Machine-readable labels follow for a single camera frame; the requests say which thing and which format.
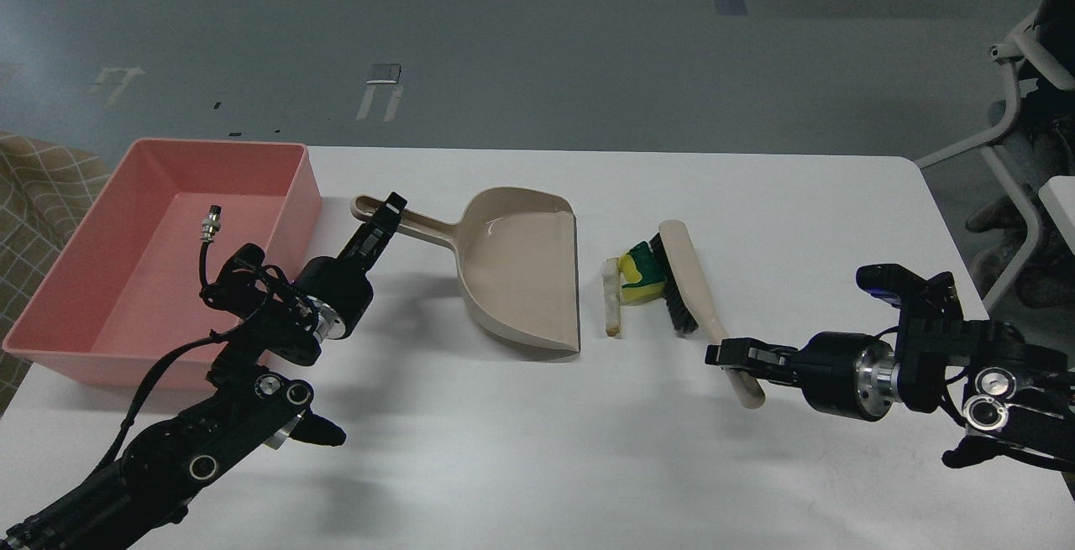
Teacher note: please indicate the beige checkered cloth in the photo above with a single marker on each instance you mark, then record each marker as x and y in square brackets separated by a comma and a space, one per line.
[46, 191]

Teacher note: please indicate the pink plastic bin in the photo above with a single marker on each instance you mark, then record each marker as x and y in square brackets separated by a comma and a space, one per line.
[125, 289]

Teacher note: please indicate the beige plastic dustpan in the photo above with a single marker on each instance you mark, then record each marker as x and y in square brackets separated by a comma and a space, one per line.
[516, 258]

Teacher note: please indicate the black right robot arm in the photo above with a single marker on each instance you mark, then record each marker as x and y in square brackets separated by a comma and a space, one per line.
[1012, 398]

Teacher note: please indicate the yellow green sponge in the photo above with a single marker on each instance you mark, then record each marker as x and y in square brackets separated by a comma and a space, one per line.
[642, 277]

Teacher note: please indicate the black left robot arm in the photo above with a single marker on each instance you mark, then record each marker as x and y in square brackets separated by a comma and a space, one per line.
[147, 481]

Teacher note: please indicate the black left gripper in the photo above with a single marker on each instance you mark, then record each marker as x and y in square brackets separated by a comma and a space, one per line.
[338, 287]

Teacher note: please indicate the white office chair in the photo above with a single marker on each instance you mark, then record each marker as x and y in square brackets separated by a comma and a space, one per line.
[1035, 66]

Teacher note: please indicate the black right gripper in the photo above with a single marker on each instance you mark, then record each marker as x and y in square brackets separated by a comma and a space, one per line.
[840, 374]

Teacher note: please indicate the beige hand brush black bristles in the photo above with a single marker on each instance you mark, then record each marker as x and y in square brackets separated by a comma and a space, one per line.
[688, 292]

